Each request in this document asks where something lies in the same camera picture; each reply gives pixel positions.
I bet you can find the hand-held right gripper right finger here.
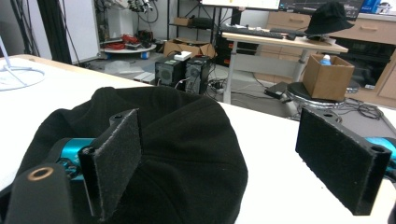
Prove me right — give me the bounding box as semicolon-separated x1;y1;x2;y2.
294;106;393;217

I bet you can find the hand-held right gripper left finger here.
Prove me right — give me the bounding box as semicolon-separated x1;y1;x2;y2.
78;108;143;222

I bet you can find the black fabric hat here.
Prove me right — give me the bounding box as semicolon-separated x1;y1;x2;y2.
17;86;249;224

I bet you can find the black round stool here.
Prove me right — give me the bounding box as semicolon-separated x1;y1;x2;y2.
285;81;347;110

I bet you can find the black flat device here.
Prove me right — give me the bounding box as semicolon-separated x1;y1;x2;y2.
263;81;290;100

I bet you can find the black computer tower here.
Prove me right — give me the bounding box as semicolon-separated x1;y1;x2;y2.
184;55;212;95
154;59;185;89

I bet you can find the white round platform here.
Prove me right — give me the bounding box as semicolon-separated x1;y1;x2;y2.
99;43;158;61

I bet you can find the small white box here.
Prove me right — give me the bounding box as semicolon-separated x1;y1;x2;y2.
173;50;193;62

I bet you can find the open cardboard box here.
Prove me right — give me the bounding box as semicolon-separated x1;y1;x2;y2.
163;37;217;59

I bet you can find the white panel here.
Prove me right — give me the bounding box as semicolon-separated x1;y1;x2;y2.
63;0;102;65

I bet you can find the wooden desk with white legs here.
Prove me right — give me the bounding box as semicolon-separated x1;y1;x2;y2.
219;31;349;105

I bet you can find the wooden cabinet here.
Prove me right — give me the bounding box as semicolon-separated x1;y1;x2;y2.
265;11;396;101

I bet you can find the black bucket hat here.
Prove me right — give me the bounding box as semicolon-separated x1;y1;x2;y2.
304;1;355;36

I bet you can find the black metal shelf rack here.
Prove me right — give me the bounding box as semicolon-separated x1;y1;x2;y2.
166;0;222;45

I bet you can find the black keyboard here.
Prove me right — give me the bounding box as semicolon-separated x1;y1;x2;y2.
219;25;285;40

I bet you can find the computer monitor with dark screen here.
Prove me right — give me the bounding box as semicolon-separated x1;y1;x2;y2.
278;0;366;21

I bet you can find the computer monitor with white screen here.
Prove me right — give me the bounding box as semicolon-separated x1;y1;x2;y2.
200;0;282;11

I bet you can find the black cable tangle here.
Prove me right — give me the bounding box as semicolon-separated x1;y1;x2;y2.
340;97;385;121

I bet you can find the red cable bundle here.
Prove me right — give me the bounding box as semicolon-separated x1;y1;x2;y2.
106;34;140;51

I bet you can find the white wire stand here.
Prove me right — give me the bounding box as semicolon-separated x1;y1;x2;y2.
0;35;46;92

